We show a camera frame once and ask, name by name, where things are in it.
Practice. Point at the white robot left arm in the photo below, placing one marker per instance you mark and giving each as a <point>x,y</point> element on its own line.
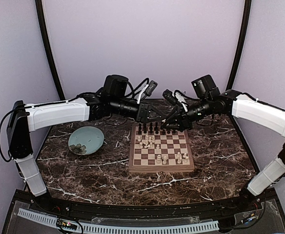
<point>27,118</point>

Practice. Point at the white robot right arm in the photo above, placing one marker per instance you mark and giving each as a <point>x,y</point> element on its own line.
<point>262,124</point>

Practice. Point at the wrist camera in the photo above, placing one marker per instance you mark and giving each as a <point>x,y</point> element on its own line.
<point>147,91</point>
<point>175,98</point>

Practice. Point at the black left frame post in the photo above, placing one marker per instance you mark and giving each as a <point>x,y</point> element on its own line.
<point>48,49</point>

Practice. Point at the white chess bishop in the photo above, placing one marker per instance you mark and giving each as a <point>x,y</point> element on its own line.
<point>164,159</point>

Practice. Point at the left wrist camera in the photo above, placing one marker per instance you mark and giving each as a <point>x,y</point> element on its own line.
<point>147,91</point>

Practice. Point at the white cable duct strip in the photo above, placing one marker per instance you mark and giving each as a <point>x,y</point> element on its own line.
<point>119,226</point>

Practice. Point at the white chess king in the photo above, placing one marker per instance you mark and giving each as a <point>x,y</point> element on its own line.
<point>159,160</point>

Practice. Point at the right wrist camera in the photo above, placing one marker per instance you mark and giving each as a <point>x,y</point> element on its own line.
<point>175,98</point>

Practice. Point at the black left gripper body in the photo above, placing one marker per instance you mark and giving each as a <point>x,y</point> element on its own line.
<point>142,112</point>

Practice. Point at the wooden chess board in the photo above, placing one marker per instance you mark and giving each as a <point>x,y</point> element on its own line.
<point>146,145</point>

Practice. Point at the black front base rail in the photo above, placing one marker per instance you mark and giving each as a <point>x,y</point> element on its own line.
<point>269,208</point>

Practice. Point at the teal ceramic flower plate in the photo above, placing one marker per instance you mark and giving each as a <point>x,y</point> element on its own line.
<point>86,140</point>

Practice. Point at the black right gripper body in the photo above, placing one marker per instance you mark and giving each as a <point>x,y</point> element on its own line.
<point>186,122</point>

